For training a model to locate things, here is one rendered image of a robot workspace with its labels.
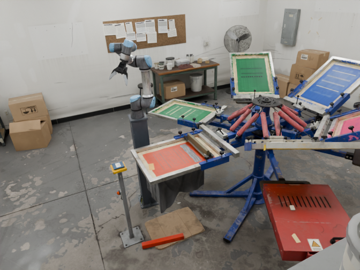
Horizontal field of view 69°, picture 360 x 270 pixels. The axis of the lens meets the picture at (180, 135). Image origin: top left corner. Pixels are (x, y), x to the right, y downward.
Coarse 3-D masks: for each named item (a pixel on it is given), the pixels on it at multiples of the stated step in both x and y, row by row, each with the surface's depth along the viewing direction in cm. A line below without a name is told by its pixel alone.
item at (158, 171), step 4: (196, 152) 263; (200, 156) 256; (204, 156) 256; (192, 160) 251; (204, 160) 250; (156, 164) 247; (184, 164) 245; (188, 164) 245; (192, 164) 245; (156, 168) 242; (160, 168) 242; (172, 168) 241; (176, 168) 241; (180, 168) 240; (156, 172) 236; (160, 172) 236; (164, 172) 236; (168, 172) 236; (156, 176) 231
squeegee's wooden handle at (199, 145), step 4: (188, 136) 276; (192, 136) 271; (192, 140) 269; (196, 140) 263; (196, 144) 262; (200, 144) 256; (200, 148) 256; (204, 148) 249; (204, 152) 250; (208, 152) 246
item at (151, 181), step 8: (200, 136) 285; (152, 144) 274; (160, 144) 275; (168, 144) 279; (208, 144) 272; (136, 152) 266; (216, 152) 260; (136, 160) 251; (144, 168) 237; (184, 168) 234; (192, 168) 234; (200, 168) 238; (160, 176) 225; (168, 176) 226; (176, 176) 229; (152, 184) 222
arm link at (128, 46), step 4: (124, 40) 207; (128, 40) 206; (124, 44) 206; (128, 44) 206; (132, 44) 208; (124, 48) 207; (128, 48) 207; (132, 48) 211; (124, 52) 208; (128, 52) 209
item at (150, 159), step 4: (180, 144) 278; (188, 144) 278; (164, 148) 272; (168, 148) 272; (172, 148) 272; (192, 148) 270; (152, 152) 267; (156, 152) 267; (160, 152) 266; (184, 152) 264; (144, 156) 261; (148, 156) 260; (152, 156) 260; (148, 160) 254; (152, 160) 254
